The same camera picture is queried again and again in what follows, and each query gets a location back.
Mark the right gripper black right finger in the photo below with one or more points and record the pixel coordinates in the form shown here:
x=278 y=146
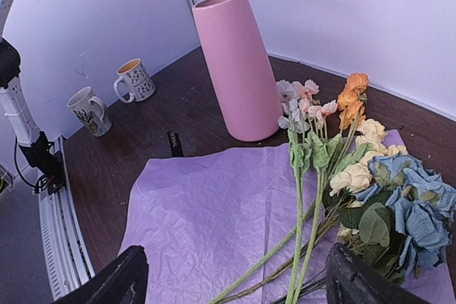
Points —
x=350 y=280

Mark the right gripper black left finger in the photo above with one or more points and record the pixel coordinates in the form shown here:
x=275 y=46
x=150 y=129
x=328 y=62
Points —
x=124 y=280

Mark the purple tissue paper sheet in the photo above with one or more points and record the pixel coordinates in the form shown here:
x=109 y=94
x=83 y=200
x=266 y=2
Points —
x=204 y=222

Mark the peach poppy flower stem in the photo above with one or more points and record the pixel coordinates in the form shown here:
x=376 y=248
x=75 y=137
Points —
x=315 y=142

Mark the black ribbon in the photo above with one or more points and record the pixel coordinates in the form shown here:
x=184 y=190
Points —
x=175 y=144

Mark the white blossom flower stem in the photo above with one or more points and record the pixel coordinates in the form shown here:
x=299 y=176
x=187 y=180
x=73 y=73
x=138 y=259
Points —
x=291 y=120

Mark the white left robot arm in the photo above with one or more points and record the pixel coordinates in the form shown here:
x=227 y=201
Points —
x=12 y=98

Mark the pink vase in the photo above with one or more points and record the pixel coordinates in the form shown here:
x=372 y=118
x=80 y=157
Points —
x=239 y=68

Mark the blue hydrangea flower stem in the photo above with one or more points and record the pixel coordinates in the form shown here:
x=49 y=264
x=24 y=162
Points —
x=398 y=216

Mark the cream yellow flower stem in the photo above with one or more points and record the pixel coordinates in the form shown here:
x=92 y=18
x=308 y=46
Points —
x=370 y=132

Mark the clear printed glass cup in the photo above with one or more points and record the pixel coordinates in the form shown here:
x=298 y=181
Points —
x=91 y=111

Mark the orange flower stem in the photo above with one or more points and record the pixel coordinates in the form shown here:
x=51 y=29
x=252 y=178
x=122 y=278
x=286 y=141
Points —
x=341 y=128

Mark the yellow-inside paper cup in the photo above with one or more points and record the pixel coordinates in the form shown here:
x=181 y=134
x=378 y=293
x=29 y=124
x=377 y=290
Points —
x=134 y=76

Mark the aluminium front rail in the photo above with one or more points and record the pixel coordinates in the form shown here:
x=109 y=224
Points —
x=67 y=259

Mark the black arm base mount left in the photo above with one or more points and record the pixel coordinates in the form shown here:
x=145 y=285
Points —
x=50 y=165

